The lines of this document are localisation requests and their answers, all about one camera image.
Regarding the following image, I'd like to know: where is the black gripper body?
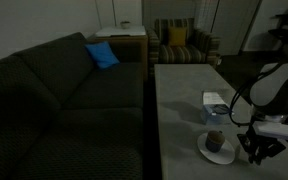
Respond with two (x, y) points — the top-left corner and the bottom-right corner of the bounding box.
(237, 126), (286, 157)

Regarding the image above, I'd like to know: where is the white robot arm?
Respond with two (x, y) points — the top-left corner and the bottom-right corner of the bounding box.
(238, 62), (288, 165)

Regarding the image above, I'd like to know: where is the dark blue cup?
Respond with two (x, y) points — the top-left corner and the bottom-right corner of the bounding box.
(205, 131), (225, 153)

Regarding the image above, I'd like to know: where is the white saucer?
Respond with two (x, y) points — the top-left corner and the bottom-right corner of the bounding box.
(197, 131), (235, 165)

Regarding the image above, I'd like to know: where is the tissue box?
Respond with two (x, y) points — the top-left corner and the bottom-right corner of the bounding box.
(201, 91), (231, 125)

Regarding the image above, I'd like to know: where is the striped armchair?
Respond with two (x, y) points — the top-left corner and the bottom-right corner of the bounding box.
(147, 18), (220, 77)

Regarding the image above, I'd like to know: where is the yellow cushion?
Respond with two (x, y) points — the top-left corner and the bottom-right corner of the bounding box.
(168, 27), (187, 46)

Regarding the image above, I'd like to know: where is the wooden side table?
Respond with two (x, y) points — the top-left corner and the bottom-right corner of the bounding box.
(87, 25), (148, 80)

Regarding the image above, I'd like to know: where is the blue cushion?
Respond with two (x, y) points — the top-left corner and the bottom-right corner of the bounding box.
(86, 41), (120, 69)

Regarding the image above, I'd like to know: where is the dark grey sofa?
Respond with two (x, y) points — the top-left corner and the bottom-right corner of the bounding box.
(0, 33), (143, 180)

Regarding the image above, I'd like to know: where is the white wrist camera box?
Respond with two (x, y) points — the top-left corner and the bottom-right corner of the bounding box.
(253, 121), (288, 140)

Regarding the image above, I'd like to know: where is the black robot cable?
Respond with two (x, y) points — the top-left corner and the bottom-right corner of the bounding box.
(229, 59), (288, 128)

